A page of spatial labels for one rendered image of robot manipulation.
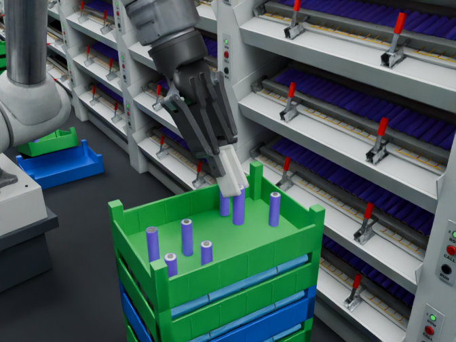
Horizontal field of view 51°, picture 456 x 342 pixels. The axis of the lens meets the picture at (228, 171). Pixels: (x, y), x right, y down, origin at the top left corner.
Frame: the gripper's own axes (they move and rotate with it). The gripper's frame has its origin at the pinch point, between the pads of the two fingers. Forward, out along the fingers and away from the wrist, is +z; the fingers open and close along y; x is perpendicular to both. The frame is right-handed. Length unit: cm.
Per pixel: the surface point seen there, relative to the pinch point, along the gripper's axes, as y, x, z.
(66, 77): -128, -180, -31
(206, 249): 6.0, -4.6, 9.4
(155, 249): 7.1, -13.9, 8.0
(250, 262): 1.7, -1.4, 14.8
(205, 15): -60, -34, -25
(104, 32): -95, -106, -38
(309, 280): -9.1, 0.4, 25.7
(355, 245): -33.9, -1.2, 33.8
